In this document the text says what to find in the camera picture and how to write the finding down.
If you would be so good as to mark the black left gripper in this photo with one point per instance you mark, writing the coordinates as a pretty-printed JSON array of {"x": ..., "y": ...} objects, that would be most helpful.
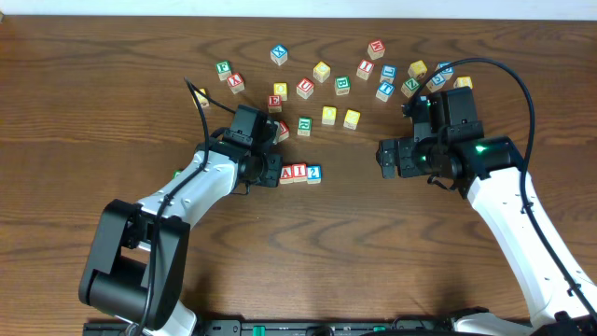
[{"x": 271, "y": 170}]

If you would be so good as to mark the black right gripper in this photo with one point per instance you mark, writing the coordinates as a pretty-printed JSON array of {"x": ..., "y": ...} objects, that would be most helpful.
[{"x": 388, "y": 159}]

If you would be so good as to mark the red U wooden block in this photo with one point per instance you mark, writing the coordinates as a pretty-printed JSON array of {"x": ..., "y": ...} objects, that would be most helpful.
[{"x": 283, "y": 132}]

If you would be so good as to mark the red A wooden block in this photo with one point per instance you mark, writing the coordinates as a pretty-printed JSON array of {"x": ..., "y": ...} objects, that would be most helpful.
[{"x": 286, "y": 175}]

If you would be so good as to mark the red i block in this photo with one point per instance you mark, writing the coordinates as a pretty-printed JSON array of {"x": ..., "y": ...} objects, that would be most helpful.
[
  {"x": 365, "y": 69},
  {"x": 299, "y": 172}
]

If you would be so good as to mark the blue 2 wooden block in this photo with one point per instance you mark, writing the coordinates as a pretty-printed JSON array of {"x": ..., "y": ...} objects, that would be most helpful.
[{"x": 314, "y": 174}]

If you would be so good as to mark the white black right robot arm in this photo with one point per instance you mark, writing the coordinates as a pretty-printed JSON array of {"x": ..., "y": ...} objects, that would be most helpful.
[{"x": 556, "y": 290}]

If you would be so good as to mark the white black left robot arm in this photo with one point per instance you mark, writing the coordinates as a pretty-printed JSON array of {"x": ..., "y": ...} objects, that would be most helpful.
[{"x": 138, "y": 256}]

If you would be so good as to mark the blue 5 wooden block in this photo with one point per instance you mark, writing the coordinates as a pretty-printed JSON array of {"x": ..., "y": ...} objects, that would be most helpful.
[{"x": 435, "y": 83}]

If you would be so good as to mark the red E wooden block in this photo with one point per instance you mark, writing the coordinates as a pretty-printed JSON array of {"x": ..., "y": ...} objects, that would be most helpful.
[{"x": 274, "y": 104}]

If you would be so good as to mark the yellow 8 wooden block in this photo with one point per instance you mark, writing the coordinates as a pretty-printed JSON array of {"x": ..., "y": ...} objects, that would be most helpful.
[{"x": 461, "y": 82}]

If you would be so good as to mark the green Z wooden block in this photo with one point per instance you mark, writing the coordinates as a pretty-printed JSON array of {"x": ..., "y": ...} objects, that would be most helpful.
[{"x": 410, "y": 86}]

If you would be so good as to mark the blue D upper block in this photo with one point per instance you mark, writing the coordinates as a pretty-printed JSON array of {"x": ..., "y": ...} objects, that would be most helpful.
[{"x": 446, "y": 71}]

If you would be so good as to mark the yellow block near E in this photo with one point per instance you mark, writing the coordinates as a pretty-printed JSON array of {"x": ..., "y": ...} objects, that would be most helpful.
[{"x": 281, "y": 89}]

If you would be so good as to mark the green R wooden block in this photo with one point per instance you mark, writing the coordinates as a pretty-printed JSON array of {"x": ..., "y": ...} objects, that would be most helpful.
[{"x": 304, "y": 126}]

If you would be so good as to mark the red X wooden block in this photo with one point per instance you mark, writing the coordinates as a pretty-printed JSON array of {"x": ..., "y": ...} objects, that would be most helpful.
[{"x": 235, "y": 83}]

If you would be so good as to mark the yellow block upper right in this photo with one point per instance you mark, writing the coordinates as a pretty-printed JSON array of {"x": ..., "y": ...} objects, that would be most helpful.
[{"x": 417, "y": 70}]

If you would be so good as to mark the yellow block far left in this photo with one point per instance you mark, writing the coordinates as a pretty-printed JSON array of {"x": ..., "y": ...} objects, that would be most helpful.
[{"x": 200, "y": 94}]

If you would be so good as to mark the blue T wooden block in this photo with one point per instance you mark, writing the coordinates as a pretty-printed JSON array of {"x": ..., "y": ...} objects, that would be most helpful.
[{"x": 385, "y": 91}]

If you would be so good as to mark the red U block upper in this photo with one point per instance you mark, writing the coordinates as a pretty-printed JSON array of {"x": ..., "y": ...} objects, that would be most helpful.
[{"x": 305, "y": 88}]

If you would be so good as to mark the green F wooden block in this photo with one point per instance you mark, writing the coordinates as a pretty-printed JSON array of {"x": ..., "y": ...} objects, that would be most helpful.
[{"x": 223, "y": 70}]

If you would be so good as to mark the blue L wooden block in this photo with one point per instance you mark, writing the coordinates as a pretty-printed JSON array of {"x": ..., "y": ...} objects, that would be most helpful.
[{"x": 388, "y": 73}]

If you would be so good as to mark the yellow block centre left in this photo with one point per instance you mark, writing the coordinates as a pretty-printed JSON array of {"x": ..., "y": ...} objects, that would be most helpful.
[{"x": 329, "y": 114}]

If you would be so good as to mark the blue X wooden block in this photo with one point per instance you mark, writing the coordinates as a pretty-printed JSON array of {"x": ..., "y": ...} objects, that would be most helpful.
[{"x": 279, "y": 54}]

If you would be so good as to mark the yellow block centre right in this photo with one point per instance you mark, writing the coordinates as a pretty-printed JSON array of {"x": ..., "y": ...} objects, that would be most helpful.
[{"x": 351, "y": 119}]

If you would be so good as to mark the yellow block upper middle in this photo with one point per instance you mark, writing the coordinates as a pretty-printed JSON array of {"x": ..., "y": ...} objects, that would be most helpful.
[{"x": 321, "y": 72}]

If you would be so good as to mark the red H wooden block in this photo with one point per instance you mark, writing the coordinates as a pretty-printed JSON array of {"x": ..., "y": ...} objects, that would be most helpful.
[{"x": 376, "y": 49}]

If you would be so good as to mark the green B wooden block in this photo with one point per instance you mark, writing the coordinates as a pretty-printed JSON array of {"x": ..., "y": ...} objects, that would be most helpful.
[{"x": 342, "y": 85}]

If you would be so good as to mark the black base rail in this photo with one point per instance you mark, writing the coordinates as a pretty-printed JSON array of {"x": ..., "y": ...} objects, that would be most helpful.
[{"x": 228, "y": 327}]

